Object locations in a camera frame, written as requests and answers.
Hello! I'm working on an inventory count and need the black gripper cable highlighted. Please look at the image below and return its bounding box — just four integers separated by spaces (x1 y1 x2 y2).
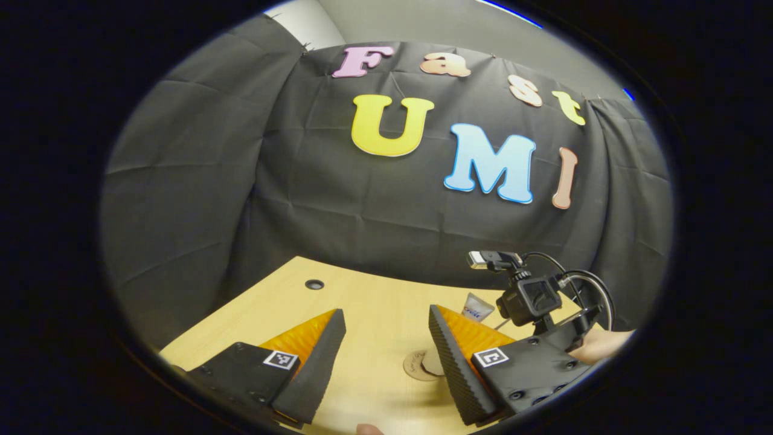
524 251 617 332

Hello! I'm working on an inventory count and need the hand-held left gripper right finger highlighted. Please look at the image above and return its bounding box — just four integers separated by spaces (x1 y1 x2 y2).
429 304 595 425

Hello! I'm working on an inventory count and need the black backdrop cloth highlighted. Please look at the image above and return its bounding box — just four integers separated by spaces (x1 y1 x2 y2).
100 15 674 351

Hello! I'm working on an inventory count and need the round cork coaster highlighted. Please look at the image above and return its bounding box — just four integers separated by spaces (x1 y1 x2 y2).
403 349 447 382

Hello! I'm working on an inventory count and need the white toothpaste tube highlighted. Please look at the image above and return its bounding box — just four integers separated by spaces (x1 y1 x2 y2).
462 292 496 323

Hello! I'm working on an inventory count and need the light wooden desktop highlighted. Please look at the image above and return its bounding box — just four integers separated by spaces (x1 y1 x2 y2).
158 256 605 435

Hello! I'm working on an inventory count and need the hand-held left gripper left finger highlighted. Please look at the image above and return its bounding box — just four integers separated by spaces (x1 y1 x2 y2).
184 308 347 427

